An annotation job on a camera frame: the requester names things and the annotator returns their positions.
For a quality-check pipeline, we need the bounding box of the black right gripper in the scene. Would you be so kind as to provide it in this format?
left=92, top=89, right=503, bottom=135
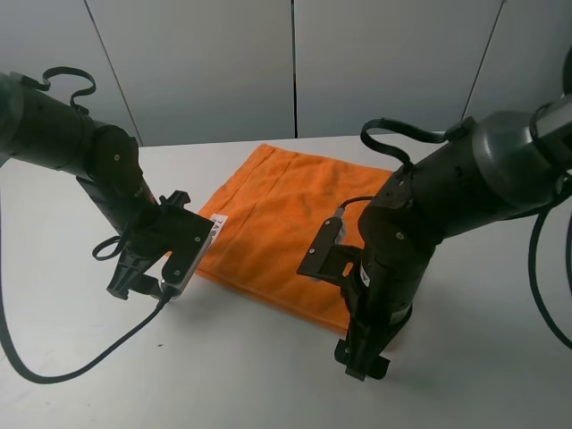
left=334, top=249, right=429, bottom=381

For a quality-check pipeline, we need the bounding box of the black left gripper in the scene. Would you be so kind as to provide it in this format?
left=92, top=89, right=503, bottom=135
left=106, top=190, right=199, bottom=300

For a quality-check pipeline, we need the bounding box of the orange terry towel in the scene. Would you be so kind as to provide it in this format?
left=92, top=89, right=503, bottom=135
left=197, top=144, right=391, bottom=334

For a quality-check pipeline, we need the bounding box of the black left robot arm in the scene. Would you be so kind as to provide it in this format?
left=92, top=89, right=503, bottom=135
left=1, top=67, right=214, bottom=299

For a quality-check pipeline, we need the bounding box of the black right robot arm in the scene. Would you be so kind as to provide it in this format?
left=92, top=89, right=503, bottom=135
left=334, top=96, right=571, bottom=380

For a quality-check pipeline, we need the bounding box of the white towel label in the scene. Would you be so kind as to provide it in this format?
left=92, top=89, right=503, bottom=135
left=210, top=214, right=228, bottom=242

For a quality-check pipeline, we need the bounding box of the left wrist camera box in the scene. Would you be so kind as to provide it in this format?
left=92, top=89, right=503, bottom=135
left=160, top=212, right=214, bottom=297

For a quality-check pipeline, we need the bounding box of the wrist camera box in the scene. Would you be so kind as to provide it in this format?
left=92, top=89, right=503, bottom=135
left=297, top=215, right=361, bottom=288
left=160, top=212, right=214, bottom=297

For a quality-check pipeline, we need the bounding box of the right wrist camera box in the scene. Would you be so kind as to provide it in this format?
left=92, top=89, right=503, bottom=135
left=297, top=215, right=361, bottom=288

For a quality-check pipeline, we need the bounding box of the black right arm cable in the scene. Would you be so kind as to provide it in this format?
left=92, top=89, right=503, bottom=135
left=528, top=178, right=572, bottom=350

